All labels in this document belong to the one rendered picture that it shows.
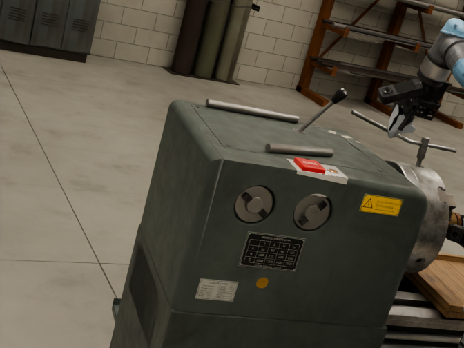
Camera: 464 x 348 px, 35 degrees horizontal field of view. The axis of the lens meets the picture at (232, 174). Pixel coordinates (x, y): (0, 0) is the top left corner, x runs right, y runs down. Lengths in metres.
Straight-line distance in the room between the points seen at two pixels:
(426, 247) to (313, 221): 0.42
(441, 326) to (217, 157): 0.94
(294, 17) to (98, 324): 6.65
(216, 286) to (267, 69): 7.74
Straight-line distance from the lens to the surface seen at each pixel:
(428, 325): 2.24
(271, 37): 9.32
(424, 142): 2.15
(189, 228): 1.71
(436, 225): 2.08
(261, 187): 1.69
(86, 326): 3.29
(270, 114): 2.10
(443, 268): 2.51
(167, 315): 1.80
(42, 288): 3.50
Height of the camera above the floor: 1.73
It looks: 18 degrees down
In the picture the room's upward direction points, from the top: 16 degrees clockwise
